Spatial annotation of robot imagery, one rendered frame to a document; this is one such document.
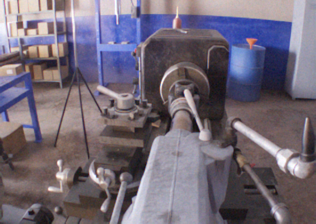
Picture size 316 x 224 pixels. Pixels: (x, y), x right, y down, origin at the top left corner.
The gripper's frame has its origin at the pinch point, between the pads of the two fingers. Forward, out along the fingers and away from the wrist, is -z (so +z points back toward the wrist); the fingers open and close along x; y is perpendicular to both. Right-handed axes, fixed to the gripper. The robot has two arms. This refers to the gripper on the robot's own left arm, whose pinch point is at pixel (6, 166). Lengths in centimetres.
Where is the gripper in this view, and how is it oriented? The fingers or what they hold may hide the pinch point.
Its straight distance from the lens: 185.8
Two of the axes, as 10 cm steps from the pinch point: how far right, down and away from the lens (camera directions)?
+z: -2.0, -9.2, -3.5
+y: 1.2, -3.8, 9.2
